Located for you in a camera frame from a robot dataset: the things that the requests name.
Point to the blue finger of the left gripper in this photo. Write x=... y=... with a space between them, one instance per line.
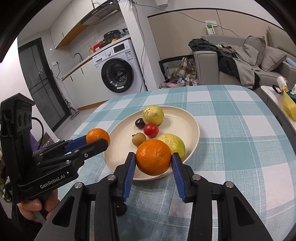
x=90 y=150
x=76 y=144

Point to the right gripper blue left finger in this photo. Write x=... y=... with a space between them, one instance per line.
x=124 y=174

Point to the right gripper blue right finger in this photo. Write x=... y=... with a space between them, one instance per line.
x=185 y=187

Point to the orange mandarin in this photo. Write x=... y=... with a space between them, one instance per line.
x=153 y=157
x=97 y=134

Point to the dark plum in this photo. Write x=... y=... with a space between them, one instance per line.
x=120 y=208
x=139 y=123

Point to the brown longan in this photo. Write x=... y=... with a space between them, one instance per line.
x=138 y=139

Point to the red cherry tomato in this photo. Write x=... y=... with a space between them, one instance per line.
x=151 y=130

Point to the left hand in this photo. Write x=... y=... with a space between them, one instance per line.
x=28 y=208

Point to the near yellow guava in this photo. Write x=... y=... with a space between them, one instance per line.
x=175 y=144

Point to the yellow guava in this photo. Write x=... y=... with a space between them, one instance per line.
x=175 y=144
x=153 y=114

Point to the far yellow guava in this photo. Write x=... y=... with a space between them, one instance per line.
x=153 y=114

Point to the white kitchen counter cabinet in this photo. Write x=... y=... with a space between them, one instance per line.
x=85 y=86

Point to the black glass door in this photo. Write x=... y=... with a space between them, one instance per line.
x=42 y=84

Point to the white washing machine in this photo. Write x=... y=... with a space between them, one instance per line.
x=119 y=71

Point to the black laundry basket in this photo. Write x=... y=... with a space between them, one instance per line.
x=179 y=71

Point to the black rice cooker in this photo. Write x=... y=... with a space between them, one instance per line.
x=109 y=36

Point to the dark clothes pile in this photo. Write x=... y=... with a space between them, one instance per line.
x=225 y=64

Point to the white side table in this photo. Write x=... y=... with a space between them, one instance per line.
x=273 y=101

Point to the yellow plastic bag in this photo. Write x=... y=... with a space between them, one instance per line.
x=289 y=106

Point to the white bottle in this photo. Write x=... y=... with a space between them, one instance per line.
x=282 y=84

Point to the grey sofa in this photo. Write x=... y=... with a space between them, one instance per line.
x=274 y=38

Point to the grey cushion front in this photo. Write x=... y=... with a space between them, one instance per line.
x=272 y=59

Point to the white wall charger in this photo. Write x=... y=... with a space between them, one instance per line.
x=210 y=25

